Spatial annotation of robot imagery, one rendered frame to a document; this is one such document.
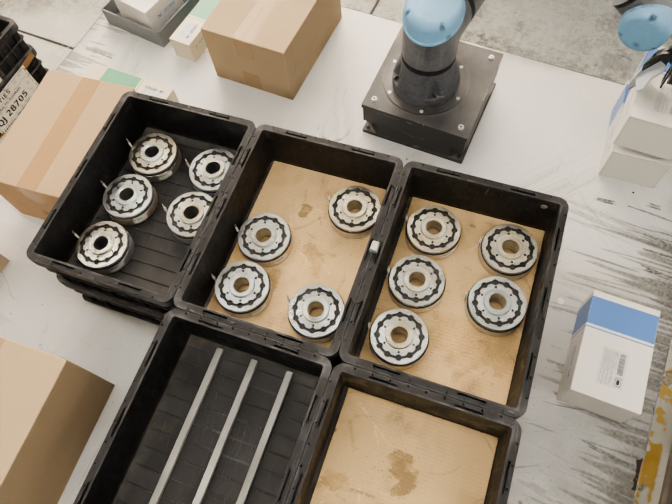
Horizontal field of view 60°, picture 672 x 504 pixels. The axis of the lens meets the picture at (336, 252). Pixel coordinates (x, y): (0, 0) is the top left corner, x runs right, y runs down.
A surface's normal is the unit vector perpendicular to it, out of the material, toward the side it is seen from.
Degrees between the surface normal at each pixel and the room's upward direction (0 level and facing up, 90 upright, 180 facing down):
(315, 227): 0
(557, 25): 0
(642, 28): 92
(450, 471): 0
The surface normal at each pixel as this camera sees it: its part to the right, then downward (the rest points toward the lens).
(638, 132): -0.41, 0.84
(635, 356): -0.07, -0.43
